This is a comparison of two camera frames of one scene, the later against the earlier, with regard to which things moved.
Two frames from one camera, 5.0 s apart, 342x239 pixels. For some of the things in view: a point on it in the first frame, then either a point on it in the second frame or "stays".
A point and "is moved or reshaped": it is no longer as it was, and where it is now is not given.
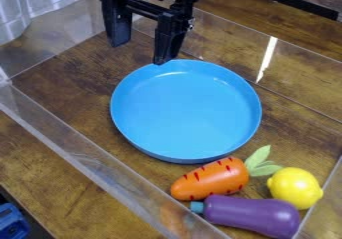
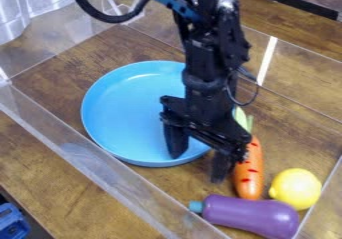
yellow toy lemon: (292, 185) stays
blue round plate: (185, 112) is moved or reshaped
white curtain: (25, 0) stays
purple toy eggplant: (267, 216) stays
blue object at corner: (13, 224) stays
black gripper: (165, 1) → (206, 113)
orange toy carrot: (222, 177) → (248, 171)
